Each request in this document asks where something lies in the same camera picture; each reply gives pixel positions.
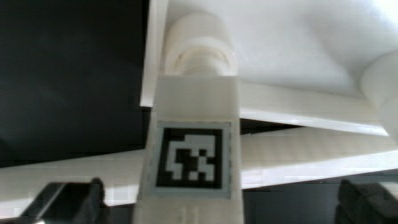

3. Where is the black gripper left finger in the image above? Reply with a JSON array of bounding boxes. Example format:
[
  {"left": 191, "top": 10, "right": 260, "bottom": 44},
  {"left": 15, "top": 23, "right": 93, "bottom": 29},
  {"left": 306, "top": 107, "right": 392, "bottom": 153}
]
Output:
[{"left": 17, "top": 178, "right": 107, "bottom": 224}]

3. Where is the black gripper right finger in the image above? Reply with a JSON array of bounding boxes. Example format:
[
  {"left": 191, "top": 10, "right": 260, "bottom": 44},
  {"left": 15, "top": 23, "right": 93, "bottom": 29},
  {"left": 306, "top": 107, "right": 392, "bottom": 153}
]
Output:
[{"left": 335, "top": 180, "right": 398, "bottom": 224}]

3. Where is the white table leg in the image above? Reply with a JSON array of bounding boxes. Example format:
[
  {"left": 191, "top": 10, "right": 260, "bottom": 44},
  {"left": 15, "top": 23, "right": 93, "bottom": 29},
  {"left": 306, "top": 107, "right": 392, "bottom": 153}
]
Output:
[{"left": 134, "top": 13, "right": 244, "bottom": 224}]

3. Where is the white square tabletop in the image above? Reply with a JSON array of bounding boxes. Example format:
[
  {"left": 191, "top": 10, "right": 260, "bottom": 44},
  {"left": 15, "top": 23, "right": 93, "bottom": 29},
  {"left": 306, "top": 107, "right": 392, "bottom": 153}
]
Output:
[{"left": 141, "top": 0, "right": 398, "bottom": 136}]

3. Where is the white U-shaped obstacle wall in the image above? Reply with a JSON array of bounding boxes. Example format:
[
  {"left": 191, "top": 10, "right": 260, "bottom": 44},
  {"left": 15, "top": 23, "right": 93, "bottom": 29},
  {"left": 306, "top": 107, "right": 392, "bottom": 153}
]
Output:
[{"left": 0, "top": 128, "right": 398, "bottom": 218}]

